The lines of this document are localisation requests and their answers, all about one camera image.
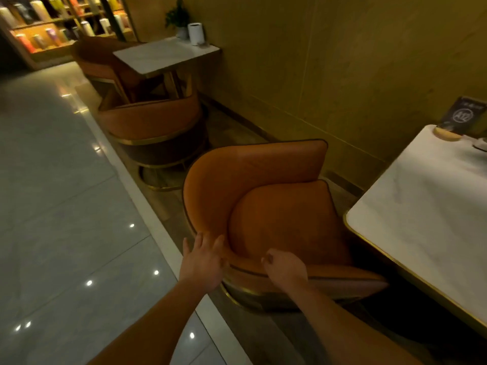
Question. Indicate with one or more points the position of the person's right hand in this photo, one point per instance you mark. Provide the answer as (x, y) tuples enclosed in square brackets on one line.
[(287, 271)]

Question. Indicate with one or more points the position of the person's left hand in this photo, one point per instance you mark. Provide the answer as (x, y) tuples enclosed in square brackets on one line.
[(201, 267)]

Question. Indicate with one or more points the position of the person's left little finger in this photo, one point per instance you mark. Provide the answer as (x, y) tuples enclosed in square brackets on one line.
[(185, 246)]

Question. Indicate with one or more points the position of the person's right thumb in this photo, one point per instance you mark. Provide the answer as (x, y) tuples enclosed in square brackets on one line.
[(268, 258)]

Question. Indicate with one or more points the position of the orange leather armchair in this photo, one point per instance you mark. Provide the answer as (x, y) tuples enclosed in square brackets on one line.
[(266, 209), (152, 121), (99, 58)]

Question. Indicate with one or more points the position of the person's left forearm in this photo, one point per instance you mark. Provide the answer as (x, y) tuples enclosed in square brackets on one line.
[(152, 330)]

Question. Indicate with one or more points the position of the person's right forearm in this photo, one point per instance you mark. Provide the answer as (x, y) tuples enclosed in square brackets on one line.
[(342, 330)]

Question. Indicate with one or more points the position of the large white marble table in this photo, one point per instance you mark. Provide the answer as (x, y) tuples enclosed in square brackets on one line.
[(426, 224)]

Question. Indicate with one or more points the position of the small white marble table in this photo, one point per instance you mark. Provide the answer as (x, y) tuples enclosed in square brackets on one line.
[(163, 55)]

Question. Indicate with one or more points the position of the white cylindrical holder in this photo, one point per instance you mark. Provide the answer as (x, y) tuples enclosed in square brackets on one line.
[(196, 34)]

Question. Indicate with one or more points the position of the green plant in white pot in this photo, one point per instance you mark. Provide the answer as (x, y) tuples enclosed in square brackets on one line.
[(177, 17)]

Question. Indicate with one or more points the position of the wooden display shelf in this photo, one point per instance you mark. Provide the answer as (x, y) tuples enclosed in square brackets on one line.
[(49, 55)]

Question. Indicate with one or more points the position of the black table sign wooden base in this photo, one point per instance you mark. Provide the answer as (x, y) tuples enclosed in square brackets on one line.
[(460, 115)]

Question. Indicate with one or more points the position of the rows of colourful canisters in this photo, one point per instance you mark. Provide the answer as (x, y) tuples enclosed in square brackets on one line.
[(57, 22)]

